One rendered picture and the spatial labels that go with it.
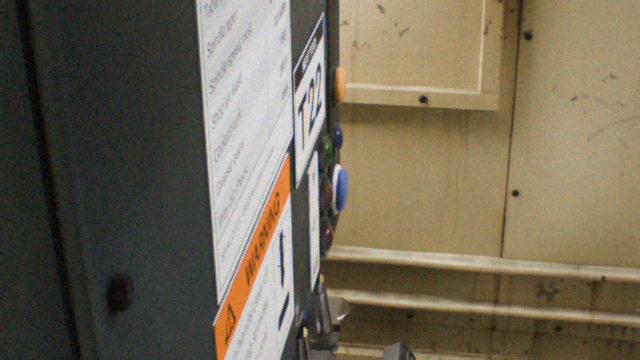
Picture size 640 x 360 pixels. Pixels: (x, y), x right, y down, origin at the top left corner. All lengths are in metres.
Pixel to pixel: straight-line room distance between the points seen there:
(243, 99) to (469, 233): 1.15
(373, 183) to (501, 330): 0.33
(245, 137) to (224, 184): 0.04
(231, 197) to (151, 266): 0.10
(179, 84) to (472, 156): 1.17
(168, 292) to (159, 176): 0.04
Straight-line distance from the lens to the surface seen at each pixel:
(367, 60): 1.44
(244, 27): 0.43
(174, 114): 0.34
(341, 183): 0.71
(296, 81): 0.55
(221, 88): 0.39
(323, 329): 1.19
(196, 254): 0.38
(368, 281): 1.62
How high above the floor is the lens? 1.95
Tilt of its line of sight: 28 degrees down
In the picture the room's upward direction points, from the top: 1 degrees counter-clockwise
